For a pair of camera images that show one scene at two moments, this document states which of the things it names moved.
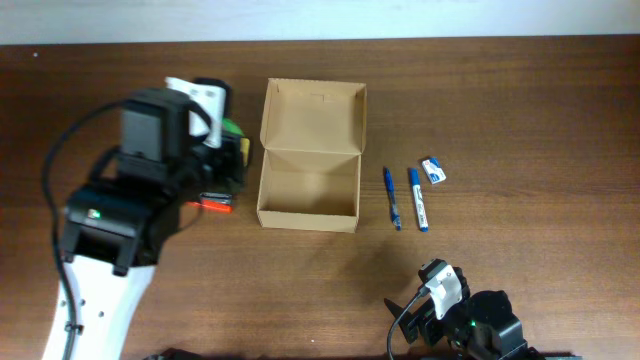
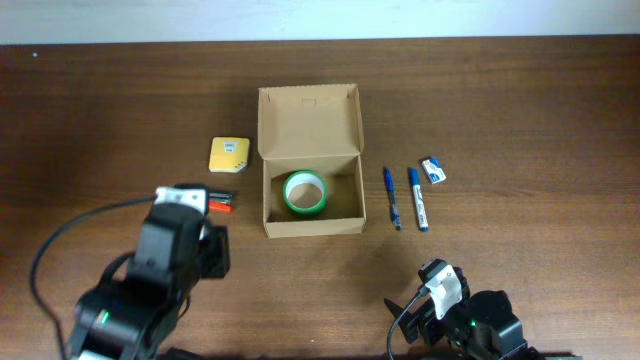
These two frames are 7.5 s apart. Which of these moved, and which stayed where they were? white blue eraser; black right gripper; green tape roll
Moved: green tape roll
Stayed: white blue eraser; black right gripper
